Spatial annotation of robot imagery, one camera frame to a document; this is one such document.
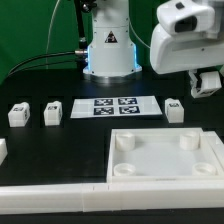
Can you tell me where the black cable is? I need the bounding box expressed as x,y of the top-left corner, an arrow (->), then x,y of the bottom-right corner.
8,59 -> 88,78
6,50 -> 88,78

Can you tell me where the black cable upper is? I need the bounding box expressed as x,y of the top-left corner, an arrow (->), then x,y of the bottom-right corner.
6,50 -> 88,78

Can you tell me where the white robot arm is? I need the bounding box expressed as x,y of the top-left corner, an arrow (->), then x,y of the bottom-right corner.
81,0 -> 224,98

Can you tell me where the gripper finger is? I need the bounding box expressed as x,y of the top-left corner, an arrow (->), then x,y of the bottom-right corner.
188,70 -> 201,98

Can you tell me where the white front fence rail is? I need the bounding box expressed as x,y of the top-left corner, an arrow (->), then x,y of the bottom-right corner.
0,180 -> 224,215

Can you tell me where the white left block piece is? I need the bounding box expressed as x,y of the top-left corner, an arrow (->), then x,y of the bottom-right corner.
0,138 -> 8,165

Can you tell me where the grey thin cable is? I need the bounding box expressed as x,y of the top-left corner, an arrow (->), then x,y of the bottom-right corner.
45,0 -> 62,70

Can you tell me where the white sheet with markers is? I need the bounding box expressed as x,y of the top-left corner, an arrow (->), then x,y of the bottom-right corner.
71,96 -> 162,118

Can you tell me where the black cable lower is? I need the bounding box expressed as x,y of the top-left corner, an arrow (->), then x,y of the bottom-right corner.
8,59 -> 88,78

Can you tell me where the white square table top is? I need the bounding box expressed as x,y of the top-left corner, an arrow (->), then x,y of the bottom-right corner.
106,128 -> 224,183

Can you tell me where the black vertical pole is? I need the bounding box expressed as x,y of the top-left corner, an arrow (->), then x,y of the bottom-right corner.
74,0 -> 87,49

